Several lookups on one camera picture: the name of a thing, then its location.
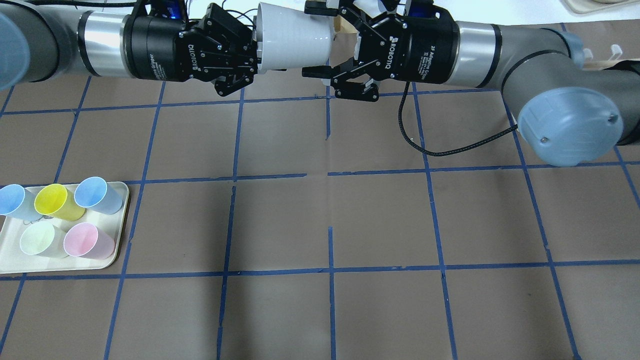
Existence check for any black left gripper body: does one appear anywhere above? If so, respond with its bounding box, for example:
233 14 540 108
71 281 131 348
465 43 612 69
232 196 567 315
123 14 258 84

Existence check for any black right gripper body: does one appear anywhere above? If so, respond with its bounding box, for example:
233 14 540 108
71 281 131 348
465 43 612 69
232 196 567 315
340 7 460 101

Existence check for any grey white plastic cup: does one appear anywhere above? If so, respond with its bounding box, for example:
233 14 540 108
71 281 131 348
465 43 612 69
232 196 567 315
255 2 334 75

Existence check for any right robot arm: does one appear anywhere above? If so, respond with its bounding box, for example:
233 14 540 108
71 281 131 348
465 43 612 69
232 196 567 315
302 0 640 167

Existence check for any blue plastic cup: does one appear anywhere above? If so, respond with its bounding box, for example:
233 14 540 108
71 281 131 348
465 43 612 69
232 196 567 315
74 177 124 215

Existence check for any yellow plastic cup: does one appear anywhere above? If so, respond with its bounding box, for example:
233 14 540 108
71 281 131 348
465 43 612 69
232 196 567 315
34 183 86 221

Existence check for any pink plastic cup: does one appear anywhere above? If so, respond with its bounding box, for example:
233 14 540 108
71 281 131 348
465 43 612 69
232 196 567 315
63 222 115 260

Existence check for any light blue cup far left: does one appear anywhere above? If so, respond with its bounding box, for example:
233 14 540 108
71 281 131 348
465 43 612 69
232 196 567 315
0 184 44 223

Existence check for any pale green plastic cup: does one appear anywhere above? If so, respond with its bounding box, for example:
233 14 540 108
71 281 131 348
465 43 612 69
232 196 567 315
19 221 68 259

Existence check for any cream tray on side table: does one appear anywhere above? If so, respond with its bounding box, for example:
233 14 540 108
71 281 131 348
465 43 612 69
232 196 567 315
562 0 640 15

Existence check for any cream plastic tray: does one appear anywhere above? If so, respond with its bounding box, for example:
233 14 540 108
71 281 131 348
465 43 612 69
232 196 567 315
0 181 130 275

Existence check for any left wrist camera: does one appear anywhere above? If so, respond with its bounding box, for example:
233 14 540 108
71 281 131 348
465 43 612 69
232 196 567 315
131 0 189 23

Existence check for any black camera usb cable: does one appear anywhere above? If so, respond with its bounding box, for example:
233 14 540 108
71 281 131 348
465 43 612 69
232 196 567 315
397 92 521 157

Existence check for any white wire cup rack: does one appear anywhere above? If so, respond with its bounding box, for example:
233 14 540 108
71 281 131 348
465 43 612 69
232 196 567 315
583 43 624 64

